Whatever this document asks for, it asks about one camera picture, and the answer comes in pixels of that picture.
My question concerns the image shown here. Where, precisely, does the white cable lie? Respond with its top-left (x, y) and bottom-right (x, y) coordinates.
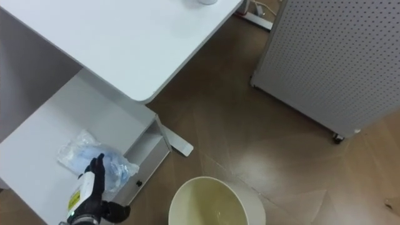
top-left (249, 0), bottom-right (278, 17)

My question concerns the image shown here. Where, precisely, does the white drawer cabinet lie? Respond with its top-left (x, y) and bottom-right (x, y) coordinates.
top-left (0, 68), bottom-right (172, 225)

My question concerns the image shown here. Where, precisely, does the clear blue plastic bag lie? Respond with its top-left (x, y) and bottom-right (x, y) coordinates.
top-left (56, 129), bottom-right (140, 194)

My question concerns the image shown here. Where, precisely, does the cream round waste bin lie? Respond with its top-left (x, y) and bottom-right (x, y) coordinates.
top-left (167, 176), bottom-right (267, 225)

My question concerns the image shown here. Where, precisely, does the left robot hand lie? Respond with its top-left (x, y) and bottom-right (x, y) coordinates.
top-left (66, 152), bottom-right (131, 225)

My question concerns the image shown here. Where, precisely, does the white desk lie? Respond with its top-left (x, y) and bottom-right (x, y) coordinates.
top-left (0, 0), bottom-right (273, 158)

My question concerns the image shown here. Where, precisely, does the white perforated panel on casters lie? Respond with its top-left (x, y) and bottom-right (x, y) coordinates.
top-left (249, 0), bottom-right (400, 145)

